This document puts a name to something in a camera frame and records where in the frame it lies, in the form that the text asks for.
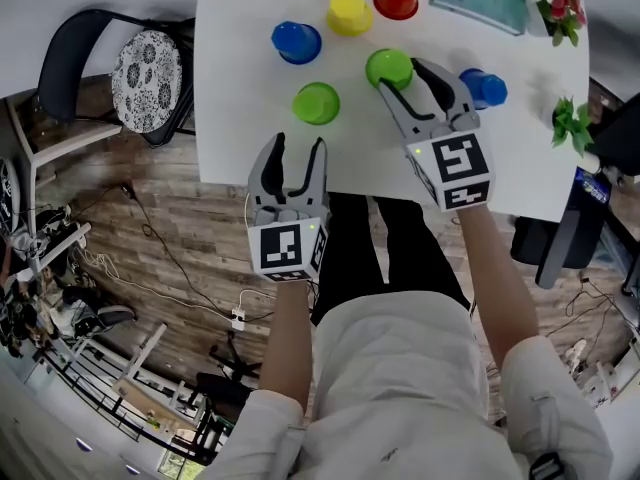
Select blue cup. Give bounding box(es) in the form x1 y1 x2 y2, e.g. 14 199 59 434
458 67 509 111
270 20 323 66

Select black floor cable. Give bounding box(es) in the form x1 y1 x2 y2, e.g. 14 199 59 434
118 181 237 315

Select blue packet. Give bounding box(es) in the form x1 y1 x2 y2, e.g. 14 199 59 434
573 166 612 205

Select white floor cable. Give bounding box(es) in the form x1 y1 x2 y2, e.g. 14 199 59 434
73 246 236 315

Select wooden stool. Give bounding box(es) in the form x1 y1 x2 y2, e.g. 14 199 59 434
110 321 187 422

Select small green potted plant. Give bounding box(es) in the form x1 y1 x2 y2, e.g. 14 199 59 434
550 96 597 159

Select patterned round seat cushion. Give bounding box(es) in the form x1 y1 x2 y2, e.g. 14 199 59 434
110 29 184 135

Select person's left forearm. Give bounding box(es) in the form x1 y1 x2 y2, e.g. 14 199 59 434
258 276 317 400

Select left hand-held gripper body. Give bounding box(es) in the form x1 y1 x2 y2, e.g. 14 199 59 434
247 192 331 284

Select person's black trousers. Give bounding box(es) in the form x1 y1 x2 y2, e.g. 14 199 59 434
310 192 472 327

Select yellow cup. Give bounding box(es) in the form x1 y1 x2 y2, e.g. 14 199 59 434
326 0 375 37

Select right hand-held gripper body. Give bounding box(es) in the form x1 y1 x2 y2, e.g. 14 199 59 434
404 110 496 213

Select black office chair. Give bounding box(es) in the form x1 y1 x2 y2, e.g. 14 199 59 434
509 92 640 290

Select pink flower potted plant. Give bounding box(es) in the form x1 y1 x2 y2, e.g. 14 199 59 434
522 0 589 49

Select white frame side table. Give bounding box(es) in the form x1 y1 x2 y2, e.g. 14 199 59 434
3 92 124 274

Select black folding chair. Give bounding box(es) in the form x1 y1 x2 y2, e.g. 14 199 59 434
36 8 197 147

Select black swivel chair base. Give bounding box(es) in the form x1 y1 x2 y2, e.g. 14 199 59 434
193 331 263 405

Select person's white shirt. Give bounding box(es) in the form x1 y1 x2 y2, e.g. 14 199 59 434
198 290 615 480

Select green cup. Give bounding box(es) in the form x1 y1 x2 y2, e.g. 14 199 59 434
365 47 416 92
291 81 342 127

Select person's right forearm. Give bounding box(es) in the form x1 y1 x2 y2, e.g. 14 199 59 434
456 201 541 372

